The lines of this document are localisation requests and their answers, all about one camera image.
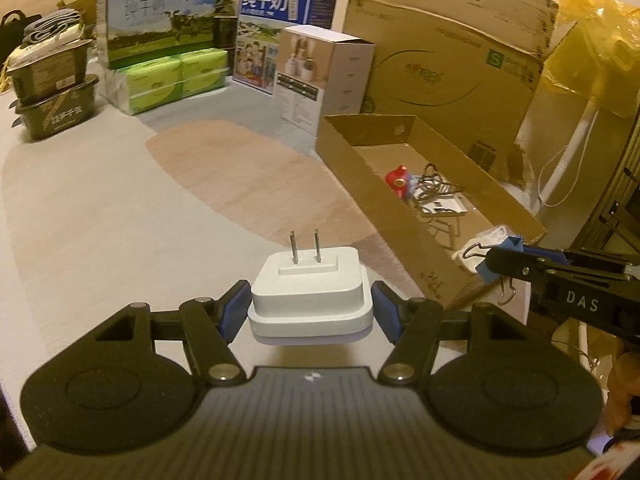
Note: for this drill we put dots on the beige power adapter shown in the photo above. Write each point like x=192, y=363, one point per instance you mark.
x=462, y=259

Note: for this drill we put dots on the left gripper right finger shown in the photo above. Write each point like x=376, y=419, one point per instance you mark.
x=411, y=326

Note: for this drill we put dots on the green landscape milk box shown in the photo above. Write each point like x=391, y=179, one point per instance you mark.
x=131, y=31

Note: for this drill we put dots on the white standing fan pole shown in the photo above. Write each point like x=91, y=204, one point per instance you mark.
x=552, y=172

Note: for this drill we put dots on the black food tray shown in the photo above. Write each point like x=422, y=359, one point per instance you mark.
x=66, y=109
x=35, y=81

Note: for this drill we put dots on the white product box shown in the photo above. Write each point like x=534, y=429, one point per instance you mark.
x=320, y=72

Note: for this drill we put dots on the lower black food tray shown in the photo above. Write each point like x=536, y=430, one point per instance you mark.
x=66, y=109

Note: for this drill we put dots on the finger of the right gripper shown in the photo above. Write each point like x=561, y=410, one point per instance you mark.
x=512, y=258

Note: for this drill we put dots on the white wall plug charger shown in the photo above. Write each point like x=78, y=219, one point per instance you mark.
x=311, y=296

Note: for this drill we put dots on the dark box behind milk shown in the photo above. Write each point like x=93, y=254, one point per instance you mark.
x=224, y=25

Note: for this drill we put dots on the open brown cardboard tray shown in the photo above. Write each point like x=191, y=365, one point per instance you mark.
x=361, y=149

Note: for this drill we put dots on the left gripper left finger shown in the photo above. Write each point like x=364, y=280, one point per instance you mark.
x=209, y=326

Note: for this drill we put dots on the person right hand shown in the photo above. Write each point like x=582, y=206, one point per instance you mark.
x=621, y=422

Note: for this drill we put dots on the metal wire rack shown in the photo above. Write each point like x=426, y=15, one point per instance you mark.
x=445, y=229

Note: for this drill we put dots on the large brown cardboard box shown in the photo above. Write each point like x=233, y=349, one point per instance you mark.
x=468, y=68

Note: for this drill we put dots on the blue milk carton box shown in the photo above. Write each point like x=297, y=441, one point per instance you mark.
x=260, y=23

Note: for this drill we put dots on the red Doraemon toy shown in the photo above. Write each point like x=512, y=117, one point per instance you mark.
x=401, y=181

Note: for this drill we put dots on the right green tissue pack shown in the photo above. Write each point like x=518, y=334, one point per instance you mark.
x=203, y=70

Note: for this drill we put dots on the black laptop bag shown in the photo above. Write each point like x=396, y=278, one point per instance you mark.
x=12, y=29

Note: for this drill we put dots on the left green tissue pack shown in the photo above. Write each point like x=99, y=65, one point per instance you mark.
x=143, y=86

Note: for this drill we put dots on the green tissue pack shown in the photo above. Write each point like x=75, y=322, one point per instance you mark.
x=143, y=86
x=203, y=70

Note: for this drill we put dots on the upper black food tray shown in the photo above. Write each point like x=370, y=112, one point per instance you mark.
x=35, y=81

